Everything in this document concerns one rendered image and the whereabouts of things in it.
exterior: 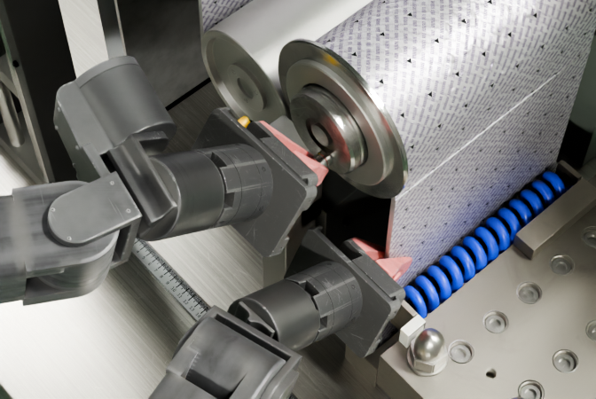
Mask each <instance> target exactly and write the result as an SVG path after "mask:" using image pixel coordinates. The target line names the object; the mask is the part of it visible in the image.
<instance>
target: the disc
mask: <svg viewBox="0 0 596 399"><path fill-rule="evenodd" d="M302 59H310V60H314V61H317V62H318V63H320V64H322V65H324V66H326V67H328V68H330V69H331V70H333V71H334V72H335V73H336V74H337V75H339V76H340V77H341V78H342V79H343V80H344V81H345V82H346V83H347V84H348V85H349V86H350V87H351V88H352V89H353V90H354V91H355V92H356V94H357V95H358V96H359V97H360V98H361V99H362V100H363V102H364V103H365V105H366V106H367V108H368V109H369V111H370V112H371V114H372V116H373V118H374V119H375V120H376V122H377V124H378V126H379V128H380V131H381V133H382V135H383V137H384V139H385V142H386V145H387V148H388V155H389V171H388V174H387V176H386V177H385V178H384V179H383V180H382V181H381V182H379V183H378V184H375V185H365V184H360V183H357V182H355V181H353V180H351V179H349V178H348V177H346V176H345V175H343V174H341V173H337V172H336V173H337V174H338V175H339V176H341V177H342V178H343V179H344V180H346V181H347V182H348V183H350V184H351V185H353V186H354V187H356V188H357V189H358V190H360V191H361V192H364V193H367V194H369V195H371V196H373V197H377V198H382V199H390V198H394V197H395V196H397V195H398V194H399V193H401V192H402V191H403V190H404V188H405V186H406V184H407V180H408V161H407V156H406V152H405V149H404V144H403V141H402V138H401V137H400V134H399V132H398V130H397V128H396V125H395V123H394V121H393V120H392V118H391V116H390V114H389V112H388V110H387V108H386V107H385V106H384V105H383V103H382V102H381V100H380V98H379V97H378V96H377V94H376V93H375V91H374V90H373V89H372V87H371V86H370V85H369V84H368V82H367V81H366V80H365V79H364V78H363V77H362V75H361V74H360V73H359V72H358V71H357V70H356V69H355V68H354V67H353V66H352V65H351V64H349V63H348V62H347V61H346V60H345V59H343V58H342V57H341V56H340V55H338V54H337V53H336V52H334V51H332V50H331V49H329V48H327V47H326V46H324V45H323V44H321V43H317V42H314V41H311V40H308V39H302V38H299V39H294V40H292V41H290V42H288V43H287V44H285V45H284V46H283V48H282V49H281V51H280V53H279V56H278V77H279V81H280V85H281V89H282V91H283V94H284V97H285V99H286V102H287V104H288V107H289V109H290V101H289V97H288V94H287V89H286V76H287V72H288V70H289V68H290V67H291V66H292V65H293V64H294V63H296V62H297V61H299V60H302Z"/></svg>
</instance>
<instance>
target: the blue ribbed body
mask: <svg viewBox="0 0 596 399"><path fill-rule="evenodd" d="M570 182H571V181H570V178H569V176H568V175H567V174H565V173H560V174H559V175H557V174H556V173H554V172H552V171H546V172H544V174H543V175H542V181H540V180H535V181H533V182H532V184H531V186H530V187H531V190H528V189H525V190H522V191H521V193H520V199H511V200H510V201H509V203H508V206H509V209H508V208H505V207H502V208H501V209H499V210H498V212H497V214H498V218H496V217H490V218H488V219H487V221H486V227H487V229H486V228H485V227H481V226H480V227H477V228H476V229H475V231H474V236H475V238H474V237H470V236H467V237H465V238H464V239H463V241H462V243H463V247H464V248H465V249H464V248H463V247H461V246H454V247H453V248H452V249H451V256H452V258H453V260H454V261H453V260H452V259H451V258H450V257H449V256H447V255H444V256H442V257H441V258H440V260H439V264H440V267H441V269H442V270H441V269H440V268H438V267H437V266H433V265H431V266H430V267H428V269H427V275H428V277H429V279H430V280H431V281H429V279H428V278H426V277H425V276H418V277H416V279H415V285H416V287H417V288H418V290H419V291H417V290H416V289H415V288H414V287H413V286H406V287H404V290H405V299H406V302H407V303H408V304H409V305H410V306H411V307H412V308H413V309H414V310H415V311H416V312H418V315H420V316H421V317H422V318H423V319H424V318H425V317H426V316H427V313H431V312H432V311H434V310H435V309H436V308H437V307H438V306H439V303H443V302H444V301H446V300H447V299H448V298H449V297H451V294H452V293H456V292H457V291H458V290H459V289H460V287H462V286H463V284H464V283H467V282H468V281H469V280H470V279H471V278H473V277H474V276H475V273H479V272H480V271H481V270H482V269H484V268H485V267H486V266H487V263H491V262H492V261H493V260H495V259H496V258H497V257H498V254H502V253H503V252H504V251H505V250H507V248H509V247H510V245H511V244H513V242H514V237H515V234H516V233H517V232H518V231H520V230H521V229H522V228H523V227H524V226H526V225H527V224H528V223H529V222H531V221H532V220H533V219H534V218H535V217H537V216H538V215H539V214H540V213H542V212H543V211H544V210H545V209H546V208H548V207H549V206H550V205H551V204H553V203H554V202H555V201H556V200H557V199H558V198H559V197H560V196H561V195H563V194H564V193H565V192H566V191H567V190H569V189H570V188H571V187H572V186H573V185H571V184H570ZM566 186H567V187H566ZM555 195H556V196H555ZM554 196H555V197H554Z"/></svg>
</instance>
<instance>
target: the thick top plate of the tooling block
mask: <svg viewBox="0 0 596 399"><path fill-rule="evenodd" d="M424 320H425V321H426V325H425V329H426V328H434V329H436V330H438V331H439V332H440V333H441V334H442V335H443V337H444V340H445V346H446V348H447V352H448V354H447V355H448V362H447V365H446V367H445V369H444V370H443V371H442V372H441V373H440V374H438V375H436V376H434V377H423V376H420V375H418V374H416V373H415V372H413V371H412V369H411V368H410V367H409V365H408V363H407V360H406V355H407V351H408V348H409V347H410V346H409V347H408V348H406V347H405V346H404V345H403V344H402V343H401V342H400V341H399V340H398V341H397V342H396V343H394V344H393V345H392V346H391V347H390V348H388V349H387V350H386V351H385V352H384V353H382V354H381V355H380V361H379V368H378V375H377V384H378V385H379V386H380V387H381V388H382V389H383V390H384V391H385V392H386V393H387V394H388V395H389V396H390V397H391V398H392V399H511V398H513V397H516V396H519V397H523V398H525V399H596V206H594V207H593V208H592V209H591V210H590V211H588V212H587V213H586V214H585V215H584V216H582V217H581V218H580V219H579V220H578V221H576V222H575V223H574V224H573V225H572V226H570V227H569V228H568V229H567V230H566V231H564V232H563V233H562V234H561V235H560V236H559V237H558V238H557V239H556V240H555V241H554V242H552V243H551V244H550V245H549V246H547V247H546V248H545V249H544V250H543V251H542V252H540V253H539V254H538V255H537V256H536V257H534V258H533V259H532V260H530V258H529V257H528V256H527V255H525V254H524V253H523V252H522V251H521V250H520V249H519V248H517V247H516V246H515V245H514V244H512V245H511V246H510V247H509V248H507V250H505V251H504V252H503V253H502V254H501V255H499V256H498V257H497V258H496V259H495V260H493V261H492V262H491V263H490V264H488V265H487V266H486V267H485V268H484V269H482V270H481V271H480V272H479V273H478V274H476V275H475V276H474V277H473V278H471V279H470V280H469V281H468V282H467V283H465V284H464V285H463V286H462V287H460V289H459V290H458V291H457V292H456V293H454V294H453V295H452V296H451V297H449V298H448V299H447V300H446V301H444V302H443V303H442V304H441V305H440V306H438V307H437V308H436V309H435V310H434V311H432V312H431V313H430V314H429V315H428V316H426V317H425V318H424Z"/></svg>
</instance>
